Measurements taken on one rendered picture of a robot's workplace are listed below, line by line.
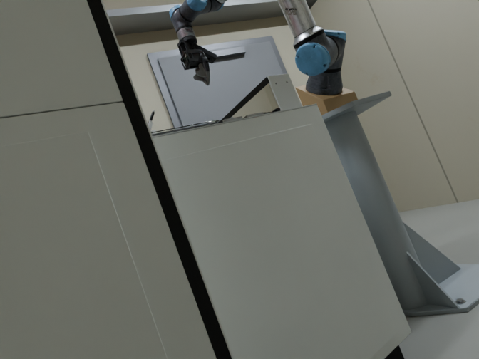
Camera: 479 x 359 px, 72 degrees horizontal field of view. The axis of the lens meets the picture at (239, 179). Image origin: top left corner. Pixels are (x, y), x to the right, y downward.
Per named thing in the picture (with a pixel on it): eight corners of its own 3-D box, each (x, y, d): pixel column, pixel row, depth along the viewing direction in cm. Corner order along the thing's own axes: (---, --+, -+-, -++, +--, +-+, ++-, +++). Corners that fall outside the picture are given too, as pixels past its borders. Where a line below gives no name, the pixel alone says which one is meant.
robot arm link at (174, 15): (174, 1, 138) (164, 14, 144) (183, 23, 137) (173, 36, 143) (189, 3, 144) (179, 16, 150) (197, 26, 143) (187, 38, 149)
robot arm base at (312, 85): (322, 80, 147) (326, 58, 142) (349, 90, 137) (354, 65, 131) (298, 87, 140) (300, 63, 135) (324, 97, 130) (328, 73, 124)
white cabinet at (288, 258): (260, 543, 62) (117, 144, 69) (141, 396, 143) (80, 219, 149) (426, 356, 97) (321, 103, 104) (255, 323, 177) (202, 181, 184)
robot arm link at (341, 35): (346, 63, 135) (352, 27, 127) (335, 72, 125) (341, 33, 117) (318, 59, 140) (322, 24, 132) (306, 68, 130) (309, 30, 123)
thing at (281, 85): (284, 115, 103) (267, 75, 104) (211, 167, 149) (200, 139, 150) (304, 111, 108) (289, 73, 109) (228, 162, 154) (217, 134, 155)
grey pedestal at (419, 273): (423, 266, 165) (360, 117, 172) (523, 268, 125) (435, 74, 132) (350, 313, 145) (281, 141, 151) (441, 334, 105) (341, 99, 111)
